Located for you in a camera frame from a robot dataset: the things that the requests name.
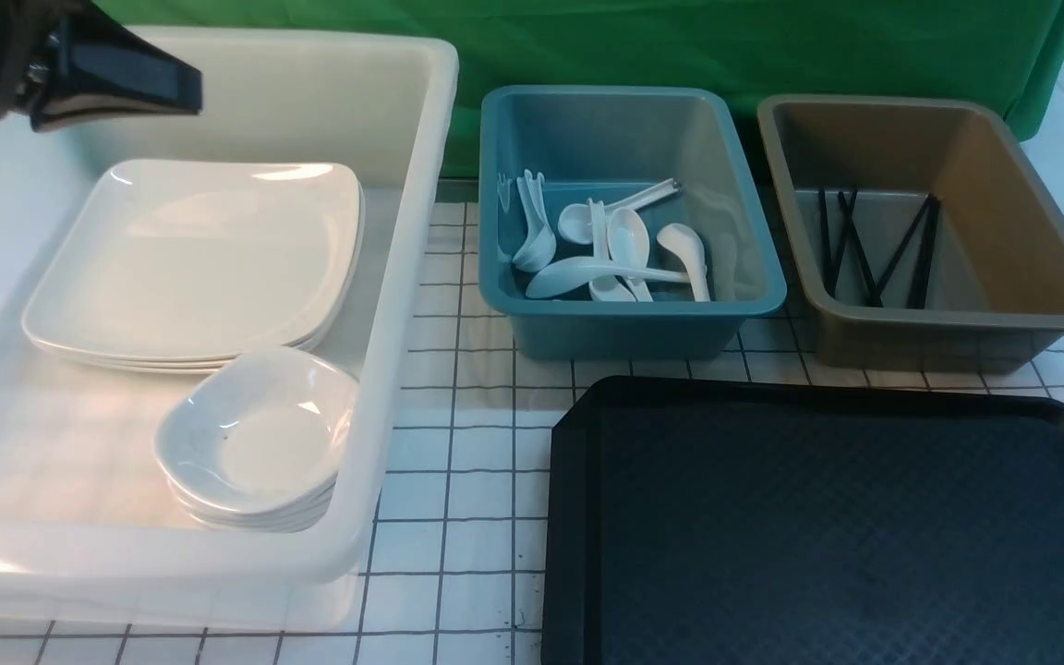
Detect white spoon long diagonal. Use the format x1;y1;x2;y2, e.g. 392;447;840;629
525;256;691;299

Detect white spoon centre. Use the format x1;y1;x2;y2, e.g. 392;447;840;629
606;207;651;268

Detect white soup spoon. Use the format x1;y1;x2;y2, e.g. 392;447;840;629
656;223;712;302

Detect white small bowl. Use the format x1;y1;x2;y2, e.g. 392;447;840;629
152;346;359;467
159;460;343;519

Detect white spoon far left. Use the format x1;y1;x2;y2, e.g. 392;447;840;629
512;169;556;273

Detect brown plastic bin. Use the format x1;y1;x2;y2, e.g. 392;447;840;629
757;94;1064;375

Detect large white square plate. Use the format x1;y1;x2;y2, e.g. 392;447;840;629
21;157;365;363

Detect black chopstick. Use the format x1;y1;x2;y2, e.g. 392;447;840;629
905;193;940;307
874;194;934;307
839;187;883;307
816;187;839;297

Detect green cloth backdrop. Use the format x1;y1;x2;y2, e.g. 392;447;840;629
103;1;1064;178

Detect large white plastic tub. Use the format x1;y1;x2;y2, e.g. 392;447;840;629
0;26;459;635

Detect stacked white bowls in tub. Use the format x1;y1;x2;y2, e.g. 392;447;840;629
166;480;336;533

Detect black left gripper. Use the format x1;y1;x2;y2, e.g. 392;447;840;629
0;1;203;132

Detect teal plastic bin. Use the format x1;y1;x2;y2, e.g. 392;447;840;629
478;87;787;361

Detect black serving tray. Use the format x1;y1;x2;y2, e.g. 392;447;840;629
541;376;1064;664

